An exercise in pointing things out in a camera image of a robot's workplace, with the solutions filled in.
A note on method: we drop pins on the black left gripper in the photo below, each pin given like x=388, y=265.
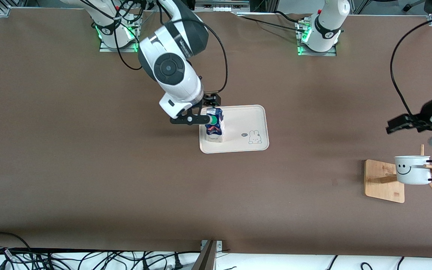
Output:
x=423, y=117

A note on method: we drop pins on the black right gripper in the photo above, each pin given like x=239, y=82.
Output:
x=210, y=99

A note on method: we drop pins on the blue white milk carton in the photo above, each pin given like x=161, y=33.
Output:
x=215, y=131

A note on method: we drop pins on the white smiley face cup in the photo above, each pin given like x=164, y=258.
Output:
x=413, y=172

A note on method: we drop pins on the cream rabbit print tray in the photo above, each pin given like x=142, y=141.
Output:
x=242, y=120

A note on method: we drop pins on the wooden mug stand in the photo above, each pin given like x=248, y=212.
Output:
x=381, y=183

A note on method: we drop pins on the white power strip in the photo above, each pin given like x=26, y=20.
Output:
x=221, y=5

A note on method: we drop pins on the black office chair base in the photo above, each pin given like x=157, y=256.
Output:
x=411, y=4

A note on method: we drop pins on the dark metal beam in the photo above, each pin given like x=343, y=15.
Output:
x=205, y=258

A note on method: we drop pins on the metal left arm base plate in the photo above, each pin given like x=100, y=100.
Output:
x=330, y=53

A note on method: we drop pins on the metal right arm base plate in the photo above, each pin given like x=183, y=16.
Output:
x=105, y=49

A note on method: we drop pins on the small metal bracket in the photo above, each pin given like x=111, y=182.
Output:
x=219, y=245

